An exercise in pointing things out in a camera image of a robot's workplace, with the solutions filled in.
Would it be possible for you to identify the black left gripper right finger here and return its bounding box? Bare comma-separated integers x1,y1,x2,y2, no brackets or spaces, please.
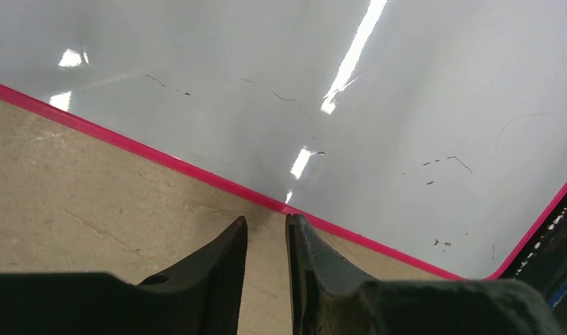
285,214,562,334

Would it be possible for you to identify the pink framed whiteboard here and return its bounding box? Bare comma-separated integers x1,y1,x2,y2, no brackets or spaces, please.
0,1,567,279

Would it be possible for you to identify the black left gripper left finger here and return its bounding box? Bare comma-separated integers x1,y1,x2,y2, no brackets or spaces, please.
0,217,248,334

